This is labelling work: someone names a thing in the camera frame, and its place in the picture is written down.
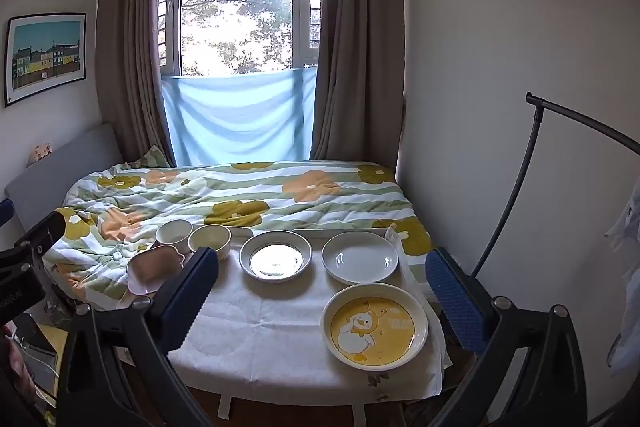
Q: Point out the window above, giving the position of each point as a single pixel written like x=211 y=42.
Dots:
x=235 y=7

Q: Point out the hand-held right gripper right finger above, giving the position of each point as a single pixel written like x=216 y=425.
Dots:
x=450 y=292

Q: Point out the brown curtain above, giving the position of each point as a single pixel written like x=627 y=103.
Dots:
x=125 y=57
x=360 y=57

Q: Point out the black clothes rack pole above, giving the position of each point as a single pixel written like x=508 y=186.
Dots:
x=575 y=117

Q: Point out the green pillow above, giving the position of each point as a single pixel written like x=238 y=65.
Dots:
x=152 y=157

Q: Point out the pink scalloped bowl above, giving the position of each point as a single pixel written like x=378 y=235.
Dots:
x=150 y=269

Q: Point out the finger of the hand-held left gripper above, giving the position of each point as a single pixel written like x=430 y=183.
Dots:
x=5 y=210
x=42 y=229

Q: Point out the framed houses picture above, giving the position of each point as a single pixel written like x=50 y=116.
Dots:
x=45 y=57

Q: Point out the grey padded headboard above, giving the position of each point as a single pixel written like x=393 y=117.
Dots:
x=65 y=162

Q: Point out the light blue cloth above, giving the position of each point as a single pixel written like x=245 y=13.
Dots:
x=235 y=117

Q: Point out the plain white plate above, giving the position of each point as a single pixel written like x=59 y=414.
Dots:
x=360 y=257

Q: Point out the cream printed bowl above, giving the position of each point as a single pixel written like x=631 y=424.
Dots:
x=210 y=239

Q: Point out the small wall ornament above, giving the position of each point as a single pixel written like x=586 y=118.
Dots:
x=40 y=152

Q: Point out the white patterned tablecloth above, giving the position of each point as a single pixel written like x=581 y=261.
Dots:
x=260 y=307

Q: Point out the small white cup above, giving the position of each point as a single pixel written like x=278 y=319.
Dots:
x=172 y=233

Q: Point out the grey-rimmed white plate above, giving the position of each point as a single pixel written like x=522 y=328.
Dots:
x=275 y=257

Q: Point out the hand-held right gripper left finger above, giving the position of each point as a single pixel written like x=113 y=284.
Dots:
x=192 y=287

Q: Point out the floral striped blanket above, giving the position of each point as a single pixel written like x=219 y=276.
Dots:
x=250 y=192

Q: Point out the white hanging garment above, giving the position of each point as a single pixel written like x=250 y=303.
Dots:
x=625 y=257

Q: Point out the white table frame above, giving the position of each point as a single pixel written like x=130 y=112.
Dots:
x=225 y=404

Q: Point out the yellow duck plate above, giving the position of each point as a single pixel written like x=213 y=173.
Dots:
x=375 y=324

